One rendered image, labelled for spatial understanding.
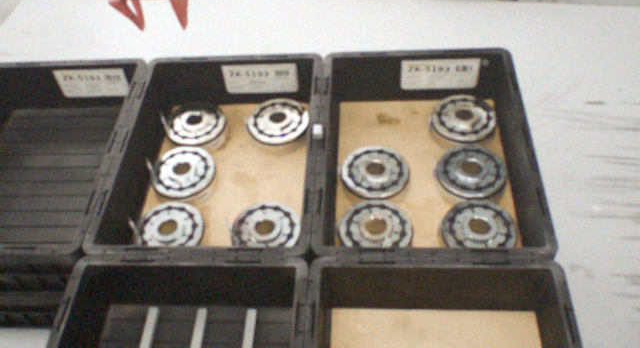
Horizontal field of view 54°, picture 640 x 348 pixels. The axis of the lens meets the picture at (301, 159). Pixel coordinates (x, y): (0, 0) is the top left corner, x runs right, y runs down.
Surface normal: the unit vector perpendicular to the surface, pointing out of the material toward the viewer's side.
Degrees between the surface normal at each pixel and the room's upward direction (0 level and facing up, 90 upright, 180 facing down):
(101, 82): 90
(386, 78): 90
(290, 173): 0
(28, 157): 0
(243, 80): 90
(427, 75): 90
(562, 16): 0
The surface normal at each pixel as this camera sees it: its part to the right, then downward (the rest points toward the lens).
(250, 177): -0.09, -0.67
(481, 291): -0.07, 0.75
